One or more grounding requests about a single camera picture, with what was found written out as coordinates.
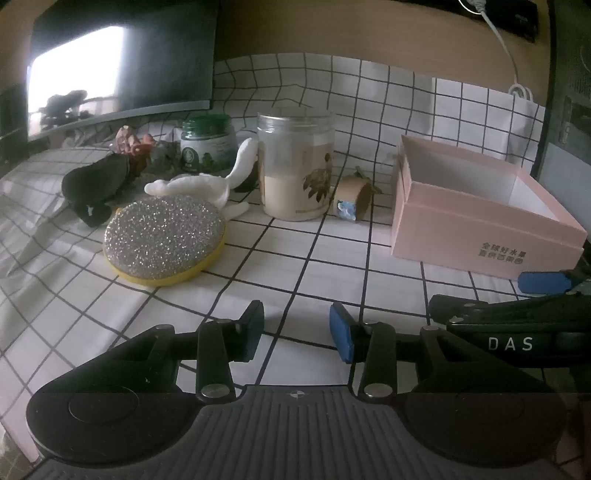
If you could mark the white paper bag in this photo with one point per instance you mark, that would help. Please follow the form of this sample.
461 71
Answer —
480 120

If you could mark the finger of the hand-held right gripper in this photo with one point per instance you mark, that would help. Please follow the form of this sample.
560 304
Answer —
455 309
542 282

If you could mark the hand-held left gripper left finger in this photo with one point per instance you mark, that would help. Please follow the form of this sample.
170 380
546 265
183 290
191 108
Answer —
251 330

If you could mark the pink cardboard box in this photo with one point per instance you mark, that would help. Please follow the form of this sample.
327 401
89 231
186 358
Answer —
480 230

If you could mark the white checked tablecloth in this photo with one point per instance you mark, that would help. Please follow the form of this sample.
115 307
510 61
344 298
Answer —
300 267

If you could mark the white plush rabbit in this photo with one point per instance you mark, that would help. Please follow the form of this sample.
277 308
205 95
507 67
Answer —
198 184

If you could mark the small cardboard tube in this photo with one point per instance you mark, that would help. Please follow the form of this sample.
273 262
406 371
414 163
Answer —
353 198

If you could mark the black power strip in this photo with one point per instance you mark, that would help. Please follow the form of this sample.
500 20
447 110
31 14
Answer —
517 21

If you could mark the clear plastic jar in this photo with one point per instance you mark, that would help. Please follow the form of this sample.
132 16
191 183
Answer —
295 170

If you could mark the dark monitor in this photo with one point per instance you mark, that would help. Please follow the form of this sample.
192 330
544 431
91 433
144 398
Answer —
138 55

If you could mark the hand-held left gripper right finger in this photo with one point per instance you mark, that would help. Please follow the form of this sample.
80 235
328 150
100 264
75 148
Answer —
341 337

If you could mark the black plush toy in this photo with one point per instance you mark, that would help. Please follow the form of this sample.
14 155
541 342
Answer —
94 184

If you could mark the green lid jar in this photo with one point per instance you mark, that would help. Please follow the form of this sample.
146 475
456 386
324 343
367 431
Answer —
207 147

